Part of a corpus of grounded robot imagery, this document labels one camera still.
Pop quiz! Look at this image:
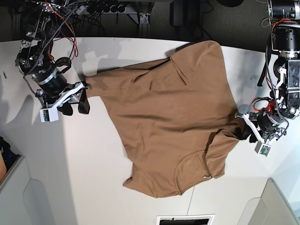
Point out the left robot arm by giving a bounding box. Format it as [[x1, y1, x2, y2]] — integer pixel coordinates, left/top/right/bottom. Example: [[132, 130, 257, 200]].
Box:
[[236, 0, 300, 144]]

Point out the aluminium table frame post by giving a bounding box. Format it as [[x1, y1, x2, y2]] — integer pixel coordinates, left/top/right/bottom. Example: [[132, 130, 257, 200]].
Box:
[[138, 14, 150, 38]]

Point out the left grey chair back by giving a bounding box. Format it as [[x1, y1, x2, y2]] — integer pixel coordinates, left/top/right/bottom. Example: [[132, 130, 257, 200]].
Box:
[[0, 156, 56, 225]]

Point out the white power strip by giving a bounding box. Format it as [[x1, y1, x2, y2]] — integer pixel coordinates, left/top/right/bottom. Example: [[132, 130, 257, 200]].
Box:
[[75, 5, 87, 15]]

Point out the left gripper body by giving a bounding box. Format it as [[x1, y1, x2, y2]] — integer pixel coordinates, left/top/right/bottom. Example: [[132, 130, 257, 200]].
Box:
[[235, 112, 286, 143]]

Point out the black power adapter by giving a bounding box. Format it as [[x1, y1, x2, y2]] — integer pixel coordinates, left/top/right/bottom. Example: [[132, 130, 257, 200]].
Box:
[[170, 0, 187, 27]]

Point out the grey chair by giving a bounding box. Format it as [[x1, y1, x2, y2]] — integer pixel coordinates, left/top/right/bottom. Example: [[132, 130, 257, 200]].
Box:
[[238, 178, 300, 225], [0, 156, 56, 225]]

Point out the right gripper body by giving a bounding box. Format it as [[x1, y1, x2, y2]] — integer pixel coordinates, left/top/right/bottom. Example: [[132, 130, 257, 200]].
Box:
[[32, 71, 90, 109]]

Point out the right grey chair back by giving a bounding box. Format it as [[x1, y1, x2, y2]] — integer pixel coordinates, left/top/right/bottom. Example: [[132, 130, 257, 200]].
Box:
[[238, 178, 300, 225]]

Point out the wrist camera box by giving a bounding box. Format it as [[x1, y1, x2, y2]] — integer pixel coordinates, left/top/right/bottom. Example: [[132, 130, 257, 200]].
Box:
[[39, 107, 59, 123], [255, 140, 271, 157]]

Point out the white framed floor vent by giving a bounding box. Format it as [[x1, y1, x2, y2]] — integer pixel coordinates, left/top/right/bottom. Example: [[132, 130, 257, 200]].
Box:
[[156, 214, 215, 225]]

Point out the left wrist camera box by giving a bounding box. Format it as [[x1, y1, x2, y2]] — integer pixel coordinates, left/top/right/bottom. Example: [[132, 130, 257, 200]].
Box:
[[255, 140, 271, 157]]

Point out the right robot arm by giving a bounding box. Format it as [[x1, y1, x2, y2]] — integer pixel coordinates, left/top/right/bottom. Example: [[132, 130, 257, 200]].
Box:
[[15, 0, 90, 122]]

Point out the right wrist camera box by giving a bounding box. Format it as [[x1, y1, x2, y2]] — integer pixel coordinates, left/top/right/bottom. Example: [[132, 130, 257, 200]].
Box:
[[39, 107, 59, 123]]

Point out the brown t-shirt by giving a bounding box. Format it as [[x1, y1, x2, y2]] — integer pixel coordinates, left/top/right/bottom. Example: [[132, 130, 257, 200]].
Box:
[[86, 41, 243, 198]]

